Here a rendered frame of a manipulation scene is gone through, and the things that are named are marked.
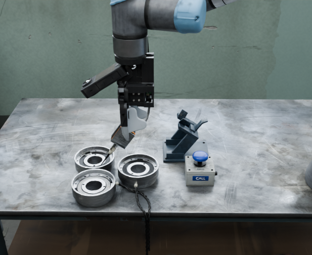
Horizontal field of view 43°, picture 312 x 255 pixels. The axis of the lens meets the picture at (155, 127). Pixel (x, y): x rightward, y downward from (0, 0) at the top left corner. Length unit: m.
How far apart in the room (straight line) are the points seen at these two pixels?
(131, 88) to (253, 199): 0.40
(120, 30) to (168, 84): 1.84
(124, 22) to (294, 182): 0.58
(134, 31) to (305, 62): 2.03
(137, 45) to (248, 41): 1.81
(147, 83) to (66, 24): 1.74
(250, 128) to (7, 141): 0.74
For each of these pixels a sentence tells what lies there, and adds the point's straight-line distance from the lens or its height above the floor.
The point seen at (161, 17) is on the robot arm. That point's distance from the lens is 0.81.
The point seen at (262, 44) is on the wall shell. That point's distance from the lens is 2.65.
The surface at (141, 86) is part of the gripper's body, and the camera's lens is 0.89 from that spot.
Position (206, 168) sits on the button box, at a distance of 1.01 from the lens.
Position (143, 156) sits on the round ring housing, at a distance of 1.06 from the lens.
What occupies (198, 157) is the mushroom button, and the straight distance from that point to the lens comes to 1.00.
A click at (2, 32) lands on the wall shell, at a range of 2.73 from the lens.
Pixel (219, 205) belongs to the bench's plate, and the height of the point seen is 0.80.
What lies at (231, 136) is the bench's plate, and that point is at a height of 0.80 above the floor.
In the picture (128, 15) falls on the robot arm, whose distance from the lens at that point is 0.83.
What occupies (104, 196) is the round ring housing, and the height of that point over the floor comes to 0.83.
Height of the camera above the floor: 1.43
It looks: 30 degrees down
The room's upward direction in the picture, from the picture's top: straight up
